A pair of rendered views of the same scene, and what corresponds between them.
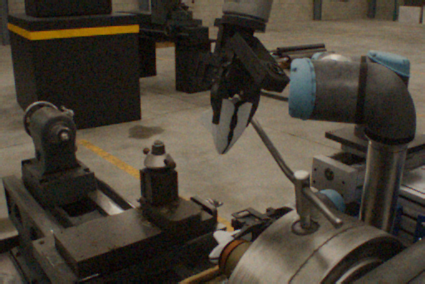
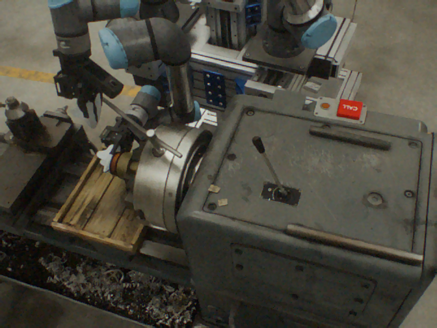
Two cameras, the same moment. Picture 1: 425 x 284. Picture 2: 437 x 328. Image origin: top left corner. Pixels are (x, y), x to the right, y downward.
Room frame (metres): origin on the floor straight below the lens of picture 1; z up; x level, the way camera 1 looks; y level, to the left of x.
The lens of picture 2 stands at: (-0.19, 0.11, 2.14)
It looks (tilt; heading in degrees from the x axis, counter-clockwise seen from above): 52 degrees down; 331
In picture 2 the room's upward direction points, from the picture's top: 7 degrees counter-clockwise
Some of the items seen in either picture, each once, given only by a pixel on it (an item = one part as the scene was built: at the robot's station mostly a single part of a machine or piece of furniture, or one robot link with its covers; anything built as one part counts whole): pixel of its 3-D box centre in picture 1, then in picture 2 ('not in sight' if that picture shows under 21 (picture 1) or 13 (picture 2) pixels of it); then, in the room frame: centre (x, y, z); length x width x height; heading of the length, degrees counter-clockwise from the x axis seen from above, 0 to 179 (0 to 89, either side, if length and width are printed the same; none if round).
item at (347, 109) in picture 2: not in sight; (349, 110); (0.37, -0.61, 1.26); 0.06 x 0.06 x 0.02; 37
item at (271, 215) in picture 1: (264, 229); (121, 135); (0.83, -0.11, 1.08); 0.12 x 0.09 x 0.08; 126
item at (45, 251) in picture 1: (129, 240); (19, 166); (1.10, 0.23, 0.90); 0.47 x 0.30 x 0.06; 127
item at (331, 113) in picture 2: not in sight; (339, 116); (0.38, -0.59, 1.23); 0.13 x 0.08 x 0.05; 37
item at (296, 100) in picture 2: not in sight; (287, 104); (0.50, -0.50, 1.24); 0.09 x 0.08 x 0.03; 37
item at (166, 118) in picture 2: not in sight; (155, 121); (0.92, -0.25, 0.98); 0.11 x 0.08 x 0.11; 72
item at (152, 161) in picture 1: (158, 158); (15, 108); (1.11, 0.14, 1.13); 0.08 x 0.08 x 0.03
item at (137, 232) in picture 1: (140, 228); (26, 157); (1.07, 0.19, 0.95); 0.43 x 0.17 x 0.05; 127
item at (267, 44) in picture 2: not in sight; (284, 32); (0.79, -0.73, 1.21); 0.15 x 0.15 x 0.10
